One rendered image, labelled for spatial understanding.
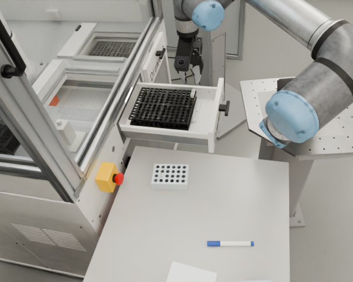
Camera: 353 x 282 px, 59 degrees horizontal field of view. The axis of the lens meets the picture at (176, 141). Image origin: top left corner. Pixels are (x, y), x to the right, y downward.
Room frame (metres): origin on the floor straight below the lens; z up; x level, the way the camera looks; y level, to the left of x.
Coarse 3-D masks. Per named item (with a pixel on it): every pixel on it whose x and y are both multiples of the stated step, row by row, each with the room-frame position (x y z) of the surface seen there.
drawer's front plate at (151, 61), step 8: (160, 32) 1.33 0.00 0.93; (160, 40) 1.29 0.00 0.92; (152, 48) 1.21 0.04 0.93; (160, 48) 1.27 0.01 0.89; (152, 56) 1.16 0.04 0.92; (144, 64) 1.10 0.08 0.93; (152, 64) 1.14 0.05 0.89; (160, 64) 1.24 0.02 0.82; (144, 72) 1.07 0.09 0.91; (152, 72) 1.13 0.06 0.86; (152, 80) 1.11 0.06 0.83
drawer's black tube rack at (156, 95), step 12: (144, 96) 0.94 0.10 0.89; (156, 96) 0.92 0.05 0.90; (168, 96) 0.91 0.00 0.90; (180, 96) 0.90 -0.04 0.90; (144, 108) 0.90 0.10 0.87; (156, 108) 0.86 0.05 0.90; (168, 108) 0.85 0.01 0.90; (180, 108) 0.87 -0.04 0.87; (192, 108) 0.86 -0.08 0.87; (132, 120) 0.84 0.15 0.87; (144, 120) 0.81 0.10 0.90; (156, 120) 0.79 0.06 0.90; (168, 120) 0.78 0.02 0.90; (180, 120) 0.77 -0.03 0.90
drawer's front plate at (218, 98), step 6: (222, 78) 0.93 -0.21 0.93; (222, 84) 0.91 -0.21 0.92; (222, 90) 0.91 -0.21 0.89; (216, 96) 0.84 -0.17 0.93; (216, 102) 0.81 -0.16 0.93; (222, 102) 0.91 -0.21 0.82; (216, 108) 0.78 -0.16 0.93; (216, 114) 0.75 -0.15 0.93; (210, 120) 0.73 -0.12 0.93; (216, 120) 0.74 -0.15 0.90; (210, 126) 0.70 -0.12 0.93; (216, 126) 0.74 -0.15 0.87; (210, 132) 0.67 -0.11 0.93; (216, 132) 0.74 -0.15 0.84; (210, 138) 0.67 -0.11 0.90; (210, 144) 0.67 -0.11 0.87; (210, 150) 0.67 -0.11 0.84
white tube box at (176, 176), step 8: (160, 168) 0.65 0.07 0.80; (168, 168) 0.65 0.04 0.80; (176, 168) 0.64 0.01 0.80; (184, 168) 0.65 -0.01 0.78; (152, 176) 0.63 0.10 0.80; (168, 176) 0.62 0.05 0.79; (176, 176) 0.62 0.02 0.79; (184, 176) 0.61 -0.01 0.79; (152, 184) 0.60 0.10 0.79; (160, 184) 0.59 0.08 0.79; (168, 184) 0.59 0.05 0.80; (176, 184) 0.58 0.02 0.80; (184, 184) 0.57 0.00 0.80
